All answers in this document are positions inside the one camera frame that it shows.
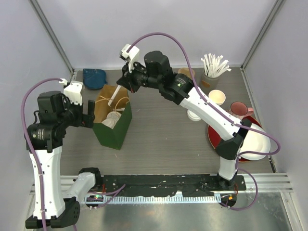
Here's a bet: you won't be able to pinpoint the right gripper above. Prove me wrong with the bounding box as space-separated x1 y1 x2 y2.
117 59 162 94

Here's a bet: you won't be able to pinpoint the white cup lid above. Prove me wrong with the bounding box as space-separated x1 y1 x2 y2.
106 111 121 121
101 118 118 129

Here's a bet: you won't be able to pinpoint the green paper bag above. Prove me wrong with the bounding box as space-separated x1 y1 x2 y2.
93 84 132 150

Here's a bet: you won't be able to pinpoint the single white straw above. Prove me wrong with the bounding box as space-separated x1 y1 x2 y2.
108 85 121 106

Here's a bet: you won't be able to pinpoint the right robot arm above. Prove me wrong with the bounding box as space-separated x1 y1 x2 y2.
117 51 248 190

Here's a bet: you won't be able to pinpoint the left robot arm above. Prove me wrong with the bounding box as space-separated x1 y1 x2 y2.
25 90 103 229

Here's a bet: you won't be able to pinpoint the blue ceramic dish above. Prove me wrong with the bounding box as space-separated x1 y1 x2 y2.
82 68 107 90

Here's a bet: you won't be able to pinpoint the cardboard cup carrier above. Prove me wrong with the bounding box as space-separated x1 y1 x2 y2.
178 68 195 79

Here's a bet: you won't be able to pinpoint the grey straw holder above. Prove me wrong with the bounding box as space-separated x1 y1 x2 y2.
201 70 220 90

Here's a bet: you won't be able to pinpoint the white wrapped straws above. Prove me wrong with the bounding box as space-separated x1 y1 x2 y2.
201 53 231 78

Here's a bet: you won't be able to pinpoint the stack of white lids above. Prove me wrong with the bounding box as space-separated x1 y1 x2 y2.
187 110 201 122

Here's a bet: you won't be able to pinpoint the stack of green cups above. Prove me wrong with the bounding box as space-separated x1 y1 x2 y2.
208 90 226 105

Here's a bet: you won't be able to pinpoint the red round tray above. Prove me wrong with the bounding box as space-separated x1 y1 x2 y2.
207 116 264 163

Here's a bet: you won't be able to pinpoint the pink speckled mug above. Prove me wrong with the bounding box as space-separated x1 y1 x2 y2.
227 102 254 120

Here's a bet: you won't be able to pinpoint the white plate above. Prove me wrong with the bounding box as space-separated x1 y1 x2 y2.
239 130 270 161

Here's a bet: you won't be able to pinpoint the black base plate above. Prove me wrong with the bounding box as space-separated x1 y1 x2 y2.
101 174 246 197

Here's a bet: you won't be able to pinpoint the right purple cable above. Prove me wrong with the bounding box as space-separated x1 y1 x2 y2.
126 32 282 212

